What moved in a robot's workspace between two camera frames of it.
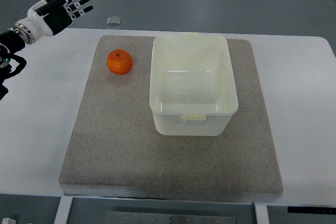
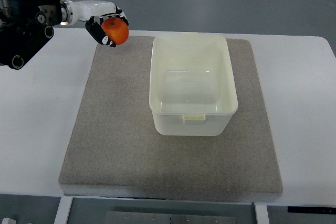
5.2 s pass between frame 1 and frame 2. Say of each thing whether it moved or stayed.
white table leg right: stayed
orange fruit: moved
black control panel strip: stayed
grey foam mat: stayed
